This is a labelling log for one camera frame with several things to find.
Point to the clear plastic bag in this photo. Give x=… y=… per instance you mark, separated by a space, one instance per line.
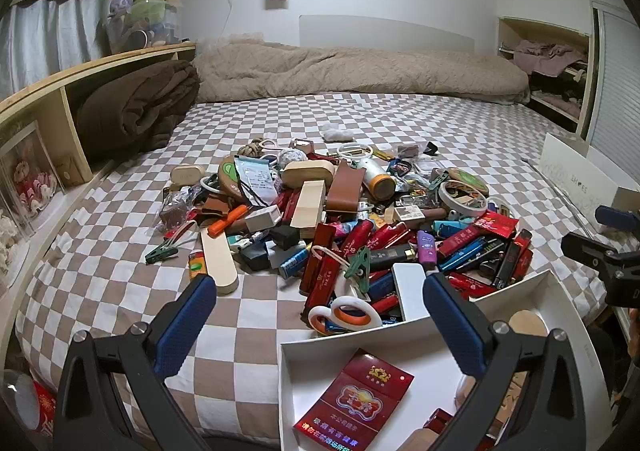
x=192 y=201

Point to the oval wooden box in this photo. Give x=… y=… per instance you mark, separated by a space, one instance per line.
x=307 y=174

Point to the brown bandage roll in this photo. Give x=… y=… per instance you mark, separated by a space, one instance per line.
x=172 y=217

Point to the round wooden coaster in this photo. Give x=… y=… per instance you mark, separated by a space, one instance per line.
x=527 y=323

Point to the pink small case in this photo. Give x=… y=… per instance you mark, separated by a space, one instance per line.
x=302 y=145

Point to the thin metal rod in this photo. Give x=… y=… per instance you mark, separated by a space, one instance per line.
x=559 y=197

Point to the beige duvet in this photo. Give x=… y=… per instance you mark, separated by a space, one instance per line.
x=350 y=73

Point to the pale wooden block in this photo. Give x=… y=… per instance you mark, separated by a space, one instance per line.
x=307 y=211

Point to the clear bin of plush toys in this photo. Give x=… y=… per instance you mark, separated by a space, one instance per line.
x=145 y=16

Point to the display case red white figure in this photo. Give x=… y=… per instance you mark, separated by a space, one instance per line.
x=30 y=181

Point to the white tape roll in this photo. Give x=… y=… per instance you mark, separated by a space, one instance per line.
x=462 y=212

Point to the white shoe box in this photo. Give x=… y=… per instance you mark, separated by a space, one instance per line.
x=570 y=171

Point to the white fuzzy ball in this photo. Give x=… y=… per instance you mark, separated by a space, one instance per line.
x=287 y=157

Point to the silver foil packet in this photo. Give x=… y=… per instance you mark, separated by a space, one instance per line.
x=255 y=178

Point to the brown leather key holder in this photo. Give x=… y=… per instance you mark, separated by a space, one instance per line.
x=212 y=206

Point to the black folded tag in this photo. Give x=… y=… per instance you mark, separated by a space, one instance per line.
x=430 y=147

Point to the beige oblong board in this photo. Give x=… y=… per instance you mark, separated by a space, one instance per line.
x=220 y=256

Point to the red packet yellow print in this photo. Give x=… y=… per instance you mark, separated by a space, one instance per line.
x=495 y=226

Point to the beige earbud case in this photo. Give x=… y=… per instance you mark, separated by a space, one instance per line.
x=187 y=176

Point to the white fluffy tuft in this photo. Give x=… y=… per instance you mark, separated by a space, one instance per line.
x=337 y=134

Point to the white gold bottle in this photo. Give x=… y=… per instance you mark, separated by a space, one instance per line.
x=377 y=178

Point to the green plastic clip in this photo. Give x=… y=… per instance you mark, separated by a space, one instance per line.
x=357 y=266

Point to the pile of lighters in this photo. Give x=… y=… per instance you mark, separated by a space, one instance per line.
x=350 y=236

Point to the white rectangular case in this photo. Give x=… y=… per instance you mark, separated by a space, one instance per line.
x=410 y=291

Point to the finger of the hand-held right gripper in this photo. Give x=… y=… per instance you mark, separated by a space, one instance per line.
x=587 y=251
x=617 y=217

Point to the cork coaster green print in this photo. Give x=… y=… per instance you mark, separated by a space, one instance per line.
x=472 y=178

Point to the clear lighter orange green label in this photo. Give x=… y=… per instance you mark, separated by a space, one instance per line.
x=197 y=266

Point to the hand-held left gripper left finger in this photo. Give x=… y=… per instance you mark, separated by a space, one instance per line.
x=185 y=326

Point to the dark folded clothes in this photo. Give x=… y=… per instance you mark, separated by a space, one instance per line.
x=555 y=83

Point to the brown envelope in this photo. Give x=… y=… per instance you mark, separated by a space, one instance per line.
x=72 y=171

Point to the checkered bed sheet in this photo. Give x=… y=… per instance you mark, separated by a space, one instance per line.
x=125 y=291

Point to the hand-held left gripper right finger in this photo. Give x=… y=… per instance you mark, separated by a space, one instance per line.
x=452 y=321

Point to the brown leather pouch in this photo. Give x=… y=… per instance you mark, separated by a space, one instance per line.
x=345 y=188

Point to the white cardboard box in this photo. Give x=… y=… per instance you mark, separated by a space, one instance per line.
x=320 y=366

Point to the wooden shelf unit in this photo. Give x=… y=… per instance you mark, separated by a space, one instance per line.
x=30 y=103

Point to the round green coaster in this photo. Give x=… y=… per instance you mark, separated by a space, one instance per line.
x=229 y=181

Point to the wooden wall niche shelf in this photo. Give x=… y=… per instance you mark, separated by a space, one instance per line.
x=506 y=36

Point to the red package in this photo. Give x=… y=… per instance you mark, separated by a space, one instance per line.
x=44 y=406

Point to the grey curtain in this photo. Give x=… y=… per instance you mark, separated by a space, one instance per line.
x=45 y=41

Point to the white charger plug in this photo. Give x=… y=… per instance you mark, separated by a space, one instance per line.
x=260 y=218

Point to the grey ribbed sliding door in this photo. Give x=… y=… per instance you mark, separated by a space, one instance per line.
x=617 y=81

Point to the green clothespin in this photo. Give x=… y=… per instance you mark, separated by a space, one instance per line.
x=160 y=253

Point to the red cigarette pack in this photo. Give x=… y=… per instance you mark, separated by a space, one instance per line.
x=360 y=401

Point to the dark red lighter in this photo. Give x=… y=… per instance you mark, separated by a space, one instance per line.
x=439 y=421

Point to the folded brown blanket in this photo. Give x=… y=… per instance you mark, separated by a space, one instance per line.
x=135 y=101

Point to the pink clothes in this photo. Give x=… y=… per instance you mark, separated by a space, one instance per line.
x=542 y=56

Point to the white headboard panel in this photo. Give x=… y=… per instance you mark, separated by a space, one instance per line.
x=385 y=31

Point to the black plastic block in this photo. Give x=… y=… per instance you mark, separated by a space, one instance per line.
x=255 y=258
x=285 y=237

